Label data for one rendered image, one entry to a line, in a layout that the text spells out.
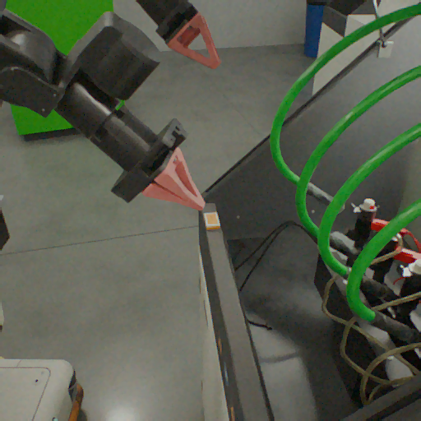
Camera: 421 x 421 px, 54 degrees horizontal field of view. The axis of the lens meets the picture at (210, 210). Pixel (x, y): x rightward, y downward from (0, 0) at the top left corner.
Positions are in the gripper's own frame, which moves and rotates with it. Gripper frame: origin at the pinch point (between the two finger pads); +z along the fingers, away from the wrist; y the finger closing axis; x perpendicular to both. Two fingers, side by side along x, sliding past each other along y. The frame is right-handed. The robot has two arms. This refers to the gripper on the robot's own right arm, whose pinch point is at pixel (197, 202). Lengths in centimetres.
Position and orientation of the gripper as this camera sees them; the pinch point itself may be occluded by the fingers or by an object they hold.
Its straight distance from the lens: 52.0
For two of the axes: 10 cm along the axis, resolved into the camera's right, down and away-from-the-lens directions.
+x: 1.3, -5.4, 8.3
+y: 6.9, -5.5, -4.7
